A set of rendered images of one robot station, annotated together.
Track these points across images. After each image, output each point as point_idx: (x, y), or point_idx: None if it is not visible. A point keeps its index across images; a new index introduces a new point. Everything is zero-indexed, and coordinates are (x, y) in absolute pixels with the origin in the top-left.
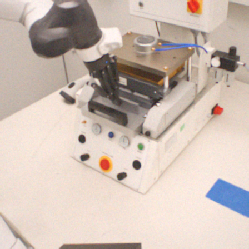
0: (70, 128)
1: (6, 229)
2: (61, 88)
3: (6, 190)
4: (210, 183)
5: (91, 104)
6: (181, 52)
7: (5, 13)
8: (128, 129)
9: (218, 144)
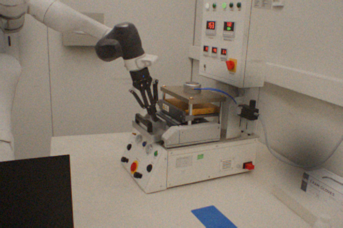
0: None
1: (6, 121)
2: None
3: None
4: (203, 205)
5: (136, 115)
6: (213, 96)
7: (92, 31)
8: (149, 134)
9: (233, 188)
